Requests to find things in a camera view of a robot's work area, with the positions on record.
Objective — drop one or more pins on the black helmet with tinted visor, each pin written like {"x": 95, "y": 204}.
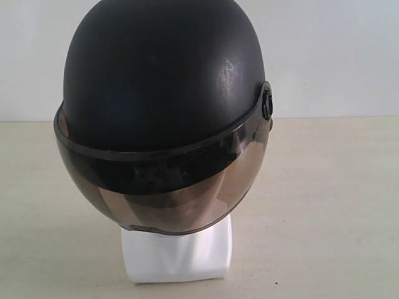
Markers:
{"x": 166, "y": 112}

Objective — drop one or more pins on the white mannequin head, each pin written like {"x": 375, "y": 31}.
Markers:
{"x": 196, "y": 240}

